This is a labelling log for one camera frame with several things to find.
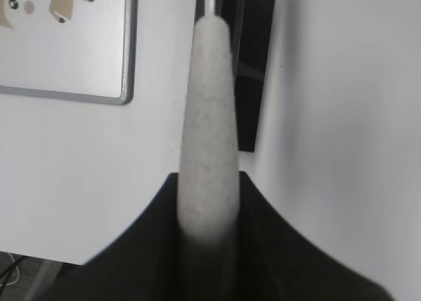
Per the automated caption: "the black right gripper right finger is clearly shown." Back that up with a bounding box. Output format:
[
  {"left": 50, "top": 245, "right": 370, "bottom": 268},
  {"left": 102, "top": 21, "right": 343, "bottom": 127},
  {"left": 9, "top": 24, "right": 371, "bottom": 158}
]
[{"left": 226, "top": 171, "right": 397, "bottom": 301}]

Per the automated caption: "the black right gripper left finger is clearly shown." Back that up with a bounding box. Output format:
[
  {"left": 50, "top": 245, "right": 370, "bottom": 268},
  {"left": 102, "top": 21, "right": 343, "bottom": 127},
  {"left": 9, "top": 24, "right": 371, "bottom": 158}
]
[{"left": 32, "top": 172, "right": 188, "bottom": 301}]

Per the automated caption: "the white handled knife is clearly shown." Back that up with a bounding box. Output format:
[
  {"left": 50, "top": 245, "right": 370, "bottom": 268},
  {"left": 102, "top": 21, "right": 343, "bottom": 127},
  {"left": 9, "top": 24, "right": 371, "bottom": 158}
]
[{"left": 177, "top": 0, "right": 239, "bottom": 247}]

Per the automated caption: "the white grey-rimmed cutting board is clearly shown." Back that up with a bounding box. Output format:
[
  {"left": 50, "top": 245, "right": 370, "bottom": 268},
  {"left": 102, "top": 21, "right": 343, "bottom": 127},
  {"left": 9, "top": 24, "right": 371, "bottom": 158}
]
[{"left": 1, "top": 0, "right": 138, "bottom": 105}]

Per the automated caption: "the black knife stand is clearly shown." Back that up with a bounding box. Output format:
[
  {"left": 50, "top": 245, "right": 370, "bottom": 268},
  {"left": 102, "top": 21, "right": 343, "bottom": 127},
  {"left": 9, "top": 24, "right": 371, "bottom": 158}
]
[{"left": 215, "top": 0, "right": 275, "bottom": 152}]

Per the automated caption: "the white cable on floor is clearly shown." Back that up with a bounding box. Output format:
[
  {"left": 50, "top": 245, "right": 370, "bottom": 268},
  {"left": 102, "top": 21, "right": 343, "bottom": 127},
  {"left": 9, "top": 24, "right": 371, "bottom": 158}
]
[{"left": 0, "top": 252, "right": 24, "bottom": 287}]

